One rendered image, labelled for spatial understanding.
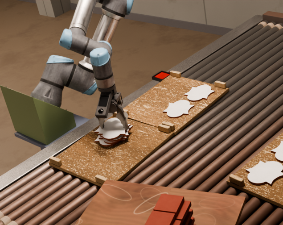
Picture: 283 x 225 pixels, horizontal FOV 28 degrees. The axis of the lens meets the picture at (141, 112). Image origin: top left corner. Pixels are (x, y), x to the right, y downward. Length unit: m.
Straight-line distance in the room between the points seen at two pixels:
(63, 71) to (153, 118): 0.48
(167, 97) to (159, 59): 2.61
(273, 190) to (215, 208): 0.29
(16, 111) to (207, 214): 1.23
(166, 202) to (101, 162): 0.75
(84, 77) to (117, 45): 3.07
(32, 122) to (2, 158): 1.74
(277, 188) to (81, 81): 1.09
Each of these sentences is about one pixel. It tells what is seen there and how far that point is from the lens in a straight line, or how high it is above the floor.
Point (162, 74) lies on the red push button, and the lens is 2.84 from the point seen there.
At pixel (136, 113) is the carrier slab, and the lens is 2.53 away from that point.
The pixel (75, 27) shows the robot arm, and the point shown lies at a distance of 2.33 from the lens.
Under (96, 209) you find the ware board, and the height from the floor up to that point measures 1.04.
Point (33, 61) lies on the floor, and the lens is 5.77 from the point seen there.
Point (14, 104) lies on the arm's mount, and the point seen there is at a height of 1.04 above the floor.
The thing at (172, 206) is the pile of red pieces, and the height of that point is 1.21.
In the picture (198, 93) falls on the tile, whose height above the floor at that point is 0.94.
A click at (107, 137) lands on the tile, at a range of 2.32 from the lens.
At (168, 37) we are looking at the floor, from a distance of 5.63.
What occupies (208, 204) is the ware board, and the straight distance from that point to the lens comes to 1.80.
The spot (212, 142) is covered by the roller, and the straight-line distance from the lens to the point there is 2.29.
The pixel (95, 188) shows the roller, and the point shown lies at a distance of 2.17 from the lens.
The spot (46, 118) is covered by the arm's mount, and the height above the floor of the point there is 0.99.
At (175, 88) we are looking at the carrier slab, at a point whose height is 0.94.
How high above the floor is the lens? 2.21
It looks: 30 degrees down
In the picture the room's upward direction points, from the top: 12 degrees counter-clockwise
